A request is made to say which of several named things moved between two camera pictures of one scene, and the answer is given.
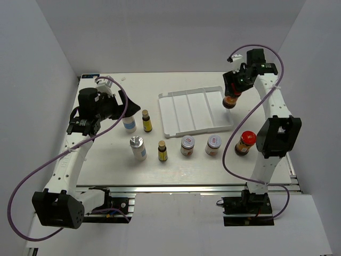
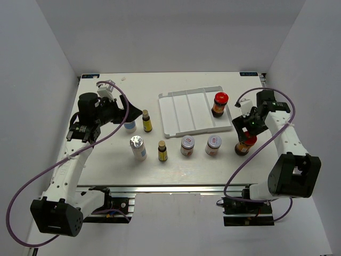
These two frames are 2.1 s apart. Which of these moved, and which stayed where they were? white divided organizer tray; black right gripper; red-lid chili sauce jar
Moved: black right gripper; red-lid chili sauce jar
Stayed: white divided organizer tray
